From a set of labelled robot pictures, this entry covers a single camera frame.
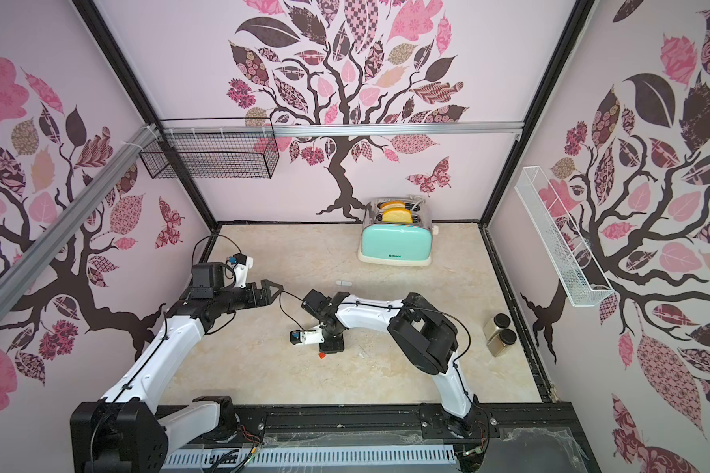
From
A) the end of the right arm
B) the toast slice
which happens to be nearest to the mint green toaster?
the toast slice

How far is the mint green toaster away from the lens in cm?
99

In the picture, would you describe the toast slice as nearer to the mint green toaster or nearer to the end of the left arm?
the mint green toaster

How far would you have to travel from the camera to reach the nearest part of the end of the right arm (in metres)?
0.67

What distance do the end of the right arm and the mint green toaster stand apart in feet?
1.06

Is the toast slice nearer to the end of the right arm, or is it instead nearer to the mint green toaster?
the mint green toaster
